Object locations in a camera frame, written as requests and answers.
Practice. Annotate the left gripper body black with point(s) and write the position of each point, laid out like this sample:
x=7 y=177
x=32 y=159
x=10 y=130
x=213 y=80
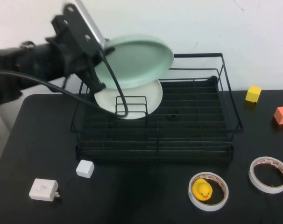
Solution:
x=76 y=51

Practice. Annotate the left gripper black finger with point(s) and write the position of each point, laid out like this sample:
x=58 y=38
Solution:
x=96 y=85
x=107 y=51

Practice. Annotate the pale green plate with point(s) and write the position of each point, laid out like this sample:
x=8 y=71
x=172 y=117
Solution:
x=136 y=63

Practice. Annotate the cream plate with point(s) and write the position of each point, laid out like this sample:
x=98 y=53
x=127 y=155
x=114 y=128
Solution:
x=150 y=98

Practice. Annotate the white cube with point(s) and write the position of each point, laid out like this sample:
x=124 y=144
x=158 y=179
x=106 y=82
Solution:
x=85 y=169

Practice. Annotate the yellow rubber duck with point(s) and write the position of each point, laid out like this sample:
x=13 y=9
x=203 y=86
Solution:
x=202 y=189

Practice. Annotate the yellow cube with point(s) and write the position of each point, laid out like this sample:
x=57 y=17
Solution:
x=253 y=94

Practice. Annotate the white tape roll around duck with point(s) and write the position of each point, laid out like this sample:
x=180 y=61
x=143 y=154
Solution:
x=208 y=207

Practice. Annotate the orange cube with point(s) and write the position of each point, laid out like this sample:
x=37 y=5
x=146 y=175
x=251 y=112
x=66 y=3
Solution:
x=282 y=116

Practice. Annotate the empty white tape roll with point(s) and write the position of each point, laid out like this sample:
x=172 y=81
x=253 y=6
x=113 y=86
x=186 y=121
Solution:
x=267 y=189

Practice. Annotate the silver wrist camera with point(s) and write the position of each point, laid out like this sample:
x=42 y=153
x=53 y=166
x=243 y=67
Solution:
x=90 y=23

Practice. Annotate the white wall charger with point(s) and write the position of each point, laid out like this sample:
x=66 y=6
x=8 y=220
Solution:
x=42 y=189

